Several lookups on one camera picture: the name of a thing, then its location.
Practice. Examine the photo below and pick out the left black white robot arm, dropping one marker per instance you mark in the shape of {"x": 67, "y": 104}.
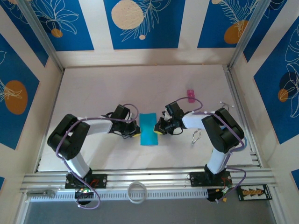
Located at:
{"x": 67, "y": 137}

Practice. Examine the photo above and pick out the blue square paper sheet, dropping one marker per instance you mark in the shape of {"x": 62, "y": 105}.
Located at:
{"x": 148, "y": 130}

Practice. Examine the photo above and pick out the pink plastic bottle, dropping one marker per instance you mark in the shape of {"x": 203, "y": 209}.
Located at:
{"x": 191, "y": 95}

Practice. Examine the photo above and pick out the aluminium side rail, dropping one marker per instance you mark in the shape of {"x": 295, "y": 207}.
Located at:
{"x": 255, "y": 161}

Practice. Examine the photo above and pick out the black yellow connector board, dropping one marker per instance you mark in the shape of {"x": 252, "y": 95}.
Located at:
{"x": 254, "y": 192}

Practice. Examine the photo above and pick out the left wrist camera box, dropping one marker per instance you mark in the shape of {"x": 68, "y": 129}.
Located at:
{"x": 133, "y": 116}

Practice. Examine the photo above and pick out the metal latch bracket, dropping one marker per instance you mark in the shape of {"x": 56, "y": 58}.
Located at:
{"x": 47, "y": 192}

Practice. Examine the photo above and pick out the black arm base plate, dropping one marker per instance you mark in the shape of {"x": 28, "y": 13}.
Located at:
{"x": 197, "y": 179}
{"x": 100, "y": 180}

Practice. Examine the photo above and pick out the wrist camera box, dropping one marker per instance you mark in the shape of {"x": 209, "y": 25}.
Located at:
{"x": 165, "y": 116}
{"x": 133, "y": 116}

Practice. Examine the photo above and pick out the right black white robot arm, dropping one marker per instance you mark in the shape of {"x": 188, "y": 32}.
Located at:
{"x": 222, "y": 130}

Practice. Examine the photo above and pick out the aluminium mounting rail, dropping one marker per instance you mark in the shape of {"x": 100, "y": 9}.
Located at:
{"x": 151, "y": 177}

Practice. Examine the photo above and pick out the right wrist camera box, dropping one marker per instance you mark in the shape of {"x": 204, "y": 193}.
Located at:
{"x": 165, "y": 116}

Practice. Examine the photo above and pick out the aluminium frame post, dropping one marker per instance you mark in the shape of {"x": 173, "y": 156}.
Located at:
{"x": 43, "y": 35}
{"x": 247, "y": 35}

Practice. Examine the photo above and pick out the black wiring connector cluster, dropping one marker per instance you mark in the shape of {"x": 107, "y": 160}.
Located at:
{"x": 213, "y": 196}
{"x": 84, "y": 193}

